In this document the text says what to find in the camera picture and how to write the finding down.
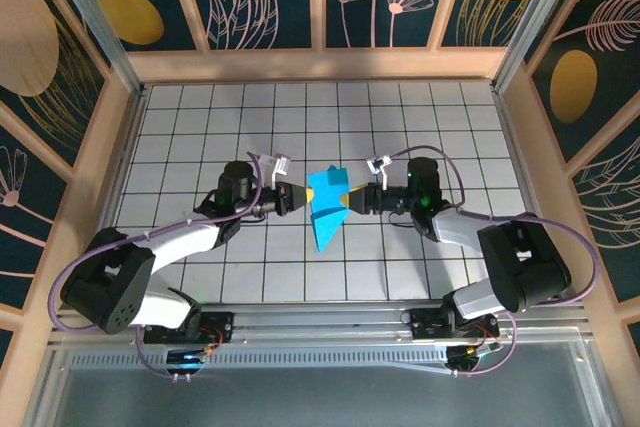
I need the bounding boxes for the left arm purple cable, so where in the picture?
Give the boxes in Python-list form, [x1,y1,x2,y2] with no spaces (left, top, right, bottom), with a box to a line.
[47,150,266,381]

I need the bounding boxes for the aluminium frame post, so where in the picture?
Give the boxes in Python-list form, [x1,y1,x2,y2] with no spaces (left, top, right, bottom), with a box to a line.
[38,0,147,94]
[491,0,587,93]

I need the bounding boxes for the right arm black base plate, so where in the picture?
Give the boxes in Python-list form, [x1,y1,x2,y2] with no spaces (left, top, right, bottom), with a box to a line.
[408,307,501,343]

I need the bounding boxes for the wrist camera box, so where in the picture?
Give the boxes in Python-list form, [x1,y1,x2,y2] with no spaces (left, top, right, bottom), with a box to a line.
[258,151,292,189]
[364,154,393,189]

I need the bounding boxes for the aluminium mounting rail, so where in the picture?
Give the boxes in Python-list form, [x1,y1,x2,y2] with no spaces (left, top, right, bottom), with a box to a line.
[49,300,591,348]

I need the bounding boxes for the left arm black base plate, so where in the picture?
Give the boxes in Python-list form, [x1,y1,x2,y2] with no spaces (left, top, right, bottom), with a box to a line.
[143,310,235,346]

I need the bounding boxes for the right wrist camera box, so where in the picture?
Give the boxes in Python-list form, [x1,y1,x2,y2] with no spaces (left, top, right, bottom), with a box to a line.
[364,154,393,189]

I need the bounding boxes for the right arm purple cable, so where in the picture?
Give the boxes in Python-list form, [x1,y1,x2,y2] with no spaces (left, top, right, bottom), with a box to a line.
[387,145,601,378]

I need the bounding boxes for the blue cloth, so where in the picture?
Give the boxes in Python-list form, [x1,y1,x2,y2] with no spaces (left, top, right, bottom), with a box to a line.
[305,164,351,253]

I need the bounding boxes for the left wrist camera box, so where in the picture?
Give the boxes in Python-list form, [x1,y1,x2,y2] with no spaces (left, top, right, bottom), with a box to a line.
[258,151,292,189]

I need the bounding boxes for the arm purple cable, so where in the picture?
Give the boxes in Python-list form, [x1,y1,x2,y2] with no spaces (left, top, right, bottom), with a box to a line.
[387,145,601,378]
[47,150,266,381]

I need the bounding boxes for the slotted grey cable duct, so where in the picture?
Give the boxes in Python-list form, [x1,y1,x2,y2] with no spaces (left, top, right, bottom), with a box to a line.
[69,350,451,369]

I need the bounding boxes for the white grid table mat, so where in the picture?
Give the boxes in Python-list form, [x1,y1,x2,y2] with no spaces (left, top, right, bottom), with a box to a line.
[93,80,557,304]

